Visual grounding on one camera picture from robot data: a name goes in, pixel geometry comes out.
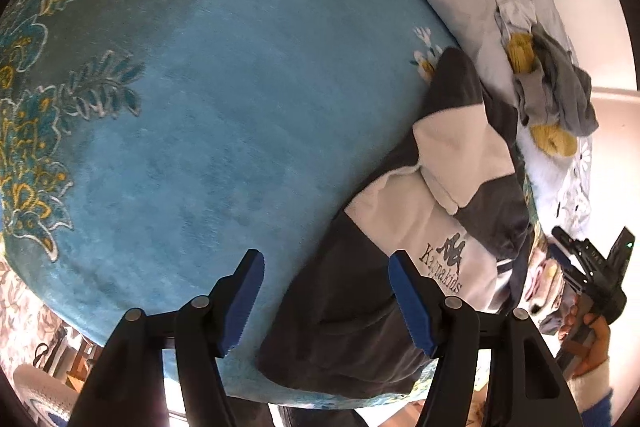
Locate grey garment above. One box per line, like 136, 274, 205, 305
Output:
512, 23, 599, 138

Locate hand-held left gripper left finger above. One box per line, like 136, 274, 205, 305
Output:
70, 249, 265, 427

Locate white garment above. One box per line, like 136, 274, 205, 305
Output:
492, 0, 538, 40

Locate person's right forearm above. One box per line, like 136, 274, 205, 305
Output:
570, 357, 621, 427

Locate yellow knit sweater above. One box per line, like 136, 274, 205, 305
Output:
506, 32, 578, 158

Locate dark grey white sweatshirt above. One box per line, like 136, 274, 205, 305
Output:
255, 48, 533, 398

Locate blue floral plush blanket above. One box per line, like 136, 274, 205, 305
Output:
0, 0, 571, 410

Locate person's right hand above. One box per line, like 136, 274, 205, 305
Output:
559, 294, 612, 378

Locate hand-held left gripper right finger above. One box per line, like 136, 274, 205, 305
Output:
389, 250, 583, 427

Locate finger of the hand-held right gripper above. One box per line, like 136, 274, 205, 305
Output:
560, 256, 587, 294
551, 227, 593, 263

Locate white ribbed round object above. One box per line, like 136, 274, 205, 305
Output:
12, 364, 76, 423

